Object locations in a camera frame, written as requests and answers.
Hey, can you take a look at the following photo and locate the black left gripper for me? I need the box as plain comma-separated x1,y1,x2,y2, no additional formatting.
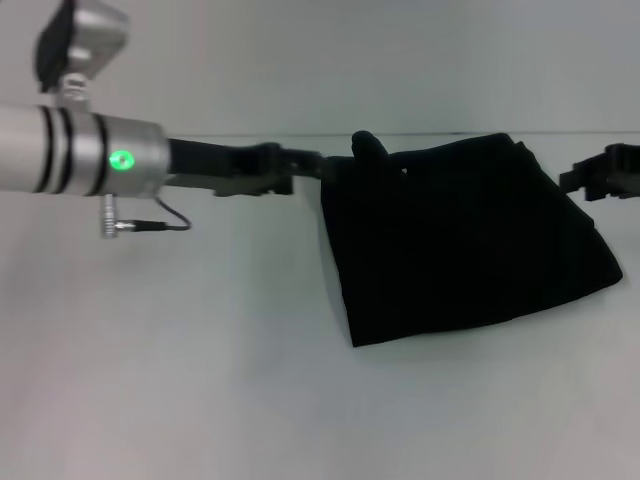
167,137,342,198

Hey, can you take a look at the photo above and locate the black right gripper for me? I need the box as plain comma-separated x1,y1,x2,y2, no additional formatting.
558,142,640,203

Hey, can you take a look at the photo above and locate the black shirt with white print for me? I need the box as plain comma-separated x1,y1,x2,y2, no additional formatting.
318,129,625,349

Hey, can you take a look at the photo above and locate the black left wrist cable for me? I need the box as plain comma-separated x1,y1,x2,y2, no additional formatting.
114,195,193,233

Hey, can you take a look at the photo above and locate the silver left cable connector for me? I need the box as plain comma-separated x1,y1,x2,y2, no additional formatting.
101,193,120,240

